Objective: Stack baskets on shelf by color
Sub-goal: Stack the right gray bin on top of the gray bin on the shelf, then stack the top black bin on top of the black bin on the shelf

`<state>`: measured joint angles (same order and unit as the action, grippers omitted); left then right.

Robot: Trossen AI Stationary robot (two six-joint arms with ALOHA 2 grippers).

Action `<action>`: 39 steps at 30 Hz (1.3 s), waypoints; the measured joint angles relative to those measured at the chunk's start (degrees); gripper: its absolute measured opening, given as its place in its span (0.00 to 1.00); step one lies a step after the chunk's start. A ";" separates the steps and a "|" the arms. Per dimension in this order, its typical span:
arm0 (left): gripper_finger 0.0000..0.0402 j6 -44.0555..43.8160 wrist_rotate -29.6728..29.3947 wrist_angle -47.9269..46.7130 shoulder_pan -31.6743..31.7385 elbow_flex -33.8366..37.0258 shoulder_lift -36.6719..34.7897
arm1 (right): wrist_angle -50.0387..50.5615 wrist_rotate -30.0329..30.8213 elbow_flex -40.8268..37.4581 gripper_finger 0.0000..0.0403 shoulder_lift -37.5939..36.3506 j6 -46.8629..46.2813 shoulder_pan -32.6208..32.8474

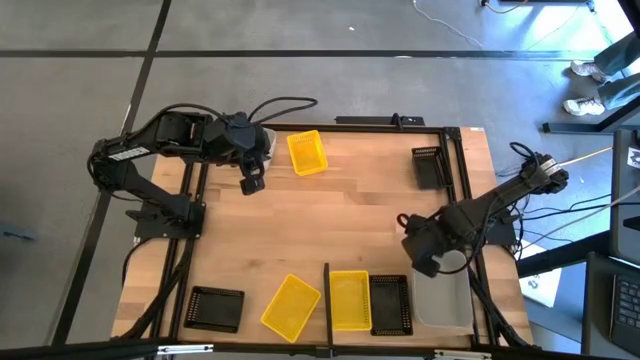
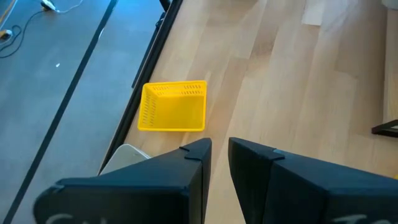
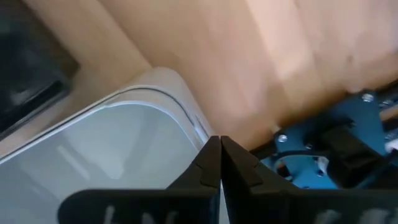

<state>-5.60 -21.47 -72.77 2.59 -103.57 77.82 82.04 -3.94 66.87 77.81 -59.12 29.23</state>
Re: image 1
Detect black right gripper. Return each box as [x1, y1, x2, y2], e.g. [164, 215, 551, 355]
[401, 208, 454, 280]

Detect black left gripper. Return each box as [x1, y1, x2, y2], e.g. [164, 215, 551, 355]
[218, 112, 267, 197]

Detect yellow slotted plastic basket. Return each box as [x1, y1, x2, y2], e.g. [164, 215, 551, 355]
[286, 129, 330, 177]
[328, 270, 373, 333]
[260, 273, 323, 345]

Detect black slotted plastic basket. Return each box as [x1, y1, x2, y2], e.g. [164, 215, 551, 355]
[369, 274, 415, 337]
[183, 285, 246, 335]
[411, 145, 448, 191]

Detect white printed sheet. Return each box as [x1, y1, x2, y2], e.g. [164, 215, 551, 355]
[518, 241, 565, 308]

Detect black mounting bar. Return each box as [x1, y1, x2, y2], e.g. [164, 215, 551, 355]
[333, 112, 427, 128]

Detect black slanted desk leg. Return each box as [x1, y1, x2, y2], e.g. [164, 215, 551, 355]
[516, 231, 612, 279]

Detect black desk base bar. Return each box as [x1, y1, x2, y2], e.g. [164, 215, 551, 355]
[542, 94, 640, 135]

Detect grey computer case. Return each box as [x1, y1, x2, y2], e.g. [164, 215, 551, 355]
[608, 128, 640, 269]

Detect person's white shoe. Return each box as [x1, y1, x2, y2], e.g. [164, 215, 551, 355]
[569, 59, 609, 84]
[563, 97, 607, 119]

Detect black rig beam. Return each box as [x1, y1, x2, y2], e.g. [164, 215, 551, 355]
[0, 339, 640, 360]

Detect black laptop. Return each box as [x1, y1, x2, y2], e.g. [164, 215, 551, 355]
[581, 251, 640, 359]

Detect person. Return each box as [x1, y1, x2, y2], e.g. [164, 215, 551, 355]
[563, 30, 640, 119]

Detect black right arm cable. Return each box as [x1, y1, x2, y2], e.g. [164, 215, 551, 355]
[434, 219, 482, 276]

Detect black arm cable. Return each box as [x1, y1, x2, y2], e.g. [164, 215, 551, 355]
[434, 219, 482, 276]
[247, 96, 320, 126]

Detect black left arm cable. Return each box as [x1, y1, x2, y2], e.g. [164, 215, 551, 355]
[247, 96, 320, 126]

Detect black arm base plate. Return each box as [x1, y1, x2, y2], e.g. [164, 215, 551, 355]
[124, 199, 206, 240]
[479, 214, 520, 247]

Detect black aluminium table frame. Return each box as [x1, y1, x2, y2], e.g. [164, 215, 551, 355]
[167, 121, 501, 347]

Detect black cable bundle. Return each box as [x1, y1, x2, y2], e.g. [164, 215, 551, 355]
[118, 238, 197, 342]
[469, 247, 534, 349]

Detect silver beam bracket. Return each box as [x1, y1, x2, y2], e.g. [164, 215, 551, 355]
[432, 348, 492, 360]
[156, 343, 215, 357]

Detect black floor cables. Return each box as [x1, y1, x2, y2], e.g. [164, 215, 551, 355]
[519, 193, 614, 222]

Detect grey cable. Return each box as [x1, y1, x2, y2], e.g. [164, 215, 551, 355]
[519, 187, 640, 249]

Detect yellow power cable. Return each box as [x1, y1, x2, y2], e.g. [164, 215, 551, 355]
[559, 146, 614, 169]

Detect white floor cable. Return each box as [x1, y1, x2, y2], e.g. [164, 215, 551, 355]
[410, 0, 487, 50]

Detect black floor cable with plug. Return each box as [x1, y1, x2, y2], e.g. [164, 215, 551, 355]
[478, 0, 532, 15]

